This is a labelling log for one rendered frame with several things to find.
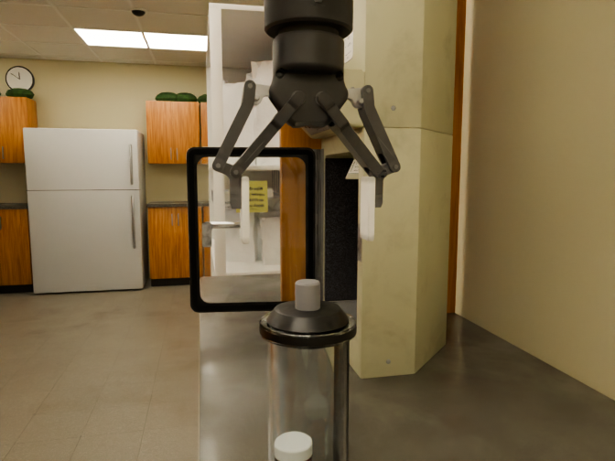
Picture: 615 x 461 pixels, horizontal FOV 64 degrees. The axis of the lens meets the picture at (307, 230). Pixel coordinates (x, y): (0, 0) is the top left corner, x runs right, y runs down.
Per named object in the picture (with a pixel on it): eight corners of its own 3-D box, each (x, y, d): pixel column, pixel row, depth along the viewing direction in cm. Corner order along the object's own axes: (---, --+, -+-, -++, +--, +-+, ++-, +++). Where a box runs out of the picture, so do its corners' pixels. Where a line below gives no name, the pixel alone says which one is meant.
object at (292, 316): (336, 324, 60) (337, 271, 60) (359, 350, 51) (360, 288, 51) (262, 328, 59) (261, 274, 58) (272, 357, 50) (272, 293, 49)
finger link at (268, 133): (309, 98, 50) (298, 88, 50) (236, 180, 50) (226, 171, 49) (302, 102, 54) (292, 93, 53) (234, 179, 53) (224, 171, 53)
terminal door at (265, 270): (315, 309, 122) (315, 147, 117) (190, 313, 119) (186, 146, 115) (315, 308, 123) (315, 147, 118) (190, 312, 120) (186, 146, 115)
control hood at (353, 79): (320, 139, 119) (321, 97, 118) (364, 127, 87) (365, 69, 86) (274, 138, 116) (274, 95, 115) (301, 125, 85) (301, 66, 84)
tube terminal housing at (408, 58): (412, 320, 130) (420, 16, 121) (480, 368, 98) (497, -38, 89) (320, 326, 124) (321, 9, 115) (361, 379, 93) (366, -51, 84)
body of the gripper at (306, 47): (338, 48, 56) (337, 131, 57) (264, 43, 54) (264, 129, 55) (358, 29, 48) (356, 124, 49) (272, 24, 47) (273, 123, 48)
